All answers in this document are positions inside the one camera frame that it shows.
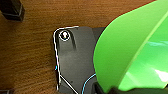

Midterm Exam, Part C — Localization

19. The green bowl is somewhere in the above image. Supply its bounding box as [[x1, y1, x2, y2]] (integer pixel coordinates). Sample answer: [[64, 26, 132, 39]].
[[92, 0, 168, 94]]

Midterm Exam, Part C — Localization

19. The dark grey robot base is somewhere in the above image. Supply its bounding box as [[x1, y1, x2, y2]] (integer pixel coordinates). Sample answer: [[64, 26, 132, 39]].
[[51, 25, 108, 94]]

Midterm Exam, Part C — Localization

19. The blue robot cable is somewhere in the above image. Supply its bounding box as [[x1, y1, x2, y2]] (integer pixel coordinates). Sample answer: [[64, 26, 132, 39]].
[[79, 73, 98, 94]]

